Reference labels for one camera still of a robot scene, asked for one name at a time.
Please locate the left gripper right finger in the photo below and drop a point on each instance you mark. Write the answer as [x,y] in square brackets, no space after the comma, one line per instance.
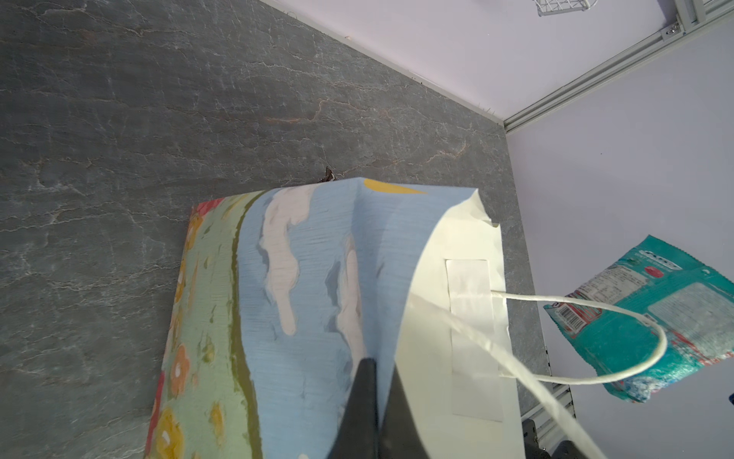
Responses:
[399,437]

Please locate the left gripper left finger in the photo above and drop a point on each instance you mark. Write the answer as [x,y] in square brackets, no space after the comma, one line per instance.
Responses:
[358,433]

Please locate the illustrated paper gift bag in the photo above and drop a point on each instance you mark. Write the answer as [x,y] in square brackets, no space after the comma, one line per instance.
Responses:
[281,293]

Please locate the teal Fox's candy bag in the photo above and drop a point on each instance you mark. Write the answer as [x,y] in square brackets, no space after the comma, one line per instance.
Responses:
[690,301]

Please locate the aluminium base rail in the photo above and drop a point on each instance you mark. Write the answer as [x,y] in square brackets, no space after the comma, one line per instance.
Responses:
[539,429]

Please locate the long white wire basket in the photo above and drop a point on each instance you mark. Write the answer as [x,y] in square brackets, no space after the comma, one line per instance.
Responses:
[558,7]

